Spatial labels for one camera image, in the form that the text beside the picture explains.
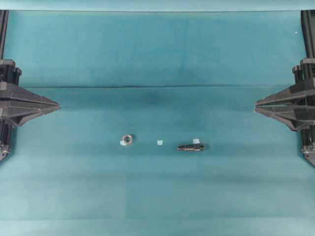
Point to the dark metal shaft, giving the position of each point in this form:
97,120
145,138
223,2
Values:
191,147

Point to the black frame rail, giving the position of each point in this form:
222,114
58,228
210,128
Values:
308,29
3,27

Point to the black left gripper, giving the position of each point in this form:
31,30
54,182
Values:
9,77

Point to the teal table cloth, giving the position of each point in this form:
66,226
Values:
139,71

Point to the right black frame rail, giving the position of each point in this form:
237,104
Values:
308,29

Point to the left black frame rail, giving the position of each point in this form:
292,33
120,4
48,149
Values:
3,27

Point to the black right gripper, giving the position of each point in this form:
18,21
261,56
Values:
299,117

